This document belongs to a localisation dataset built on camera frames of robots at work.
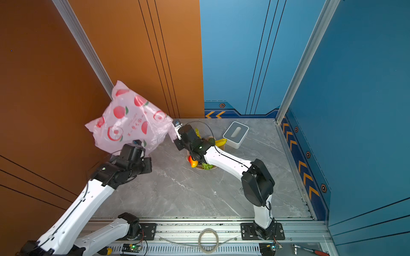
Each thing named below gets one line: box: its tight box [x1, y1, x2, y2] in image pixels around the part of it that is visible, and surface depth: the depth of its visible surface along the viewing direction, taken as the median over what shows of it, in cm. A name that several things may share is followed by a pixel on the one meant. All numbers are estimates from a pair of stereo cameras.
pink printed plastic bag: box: [84, 80, 177, 156], surface depth 71 cm
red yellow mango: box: [188, 155, 199, 168], surface depth 89 cm
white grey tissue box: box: [222, 121, 250, 150], surface depth 110 cm
